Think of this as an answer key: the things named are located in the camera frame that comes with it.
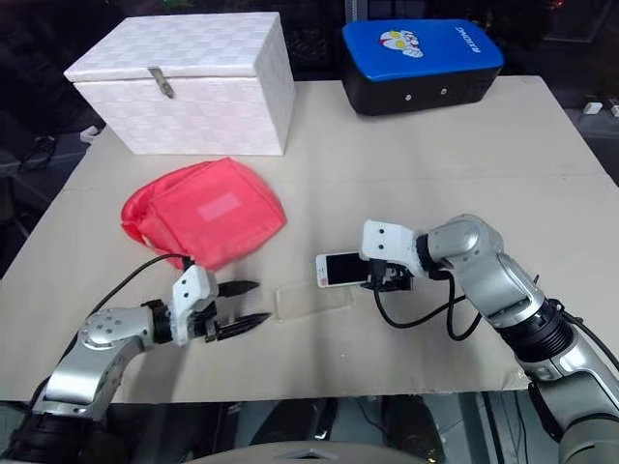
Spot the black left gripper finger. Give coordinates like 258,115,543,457
217,279,259,298
211,312,273,342

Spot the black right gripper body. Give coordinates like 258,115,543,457
363,257,416,295

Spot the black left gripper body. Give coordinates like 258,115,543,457
191,298,221,344

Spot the white smartphone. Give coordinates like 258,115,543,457
314,249,369,290

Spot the clear plastic phone case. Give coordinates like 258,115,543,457
274,281,355,323

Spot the blue and black padded case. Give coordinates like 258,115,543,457
340,17,507,118

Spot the red mesh fabric bag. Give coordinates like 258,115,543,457
119,157,290,273

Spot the white woven storage box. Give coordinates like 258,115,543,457
63,12,298,158

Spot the metal box latch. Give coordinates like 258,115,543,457
148,67,175,101

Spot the small white background device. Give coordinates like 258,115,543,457
581,98,619,118

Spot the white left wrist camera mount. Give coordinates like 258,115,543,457
169,263,221,347

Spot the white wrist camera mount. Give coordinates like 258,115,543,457
169,263,221,347
358,218,423,280

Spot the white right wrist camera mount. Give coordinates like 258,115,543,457
358,218,423,280

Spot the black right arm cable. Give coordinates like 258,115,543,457
370,268,483,340

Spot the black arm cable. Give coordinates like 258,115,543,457
85,252,196,315
370,268,483,340

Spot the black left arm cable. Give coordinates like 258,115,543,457
85,252,196,315

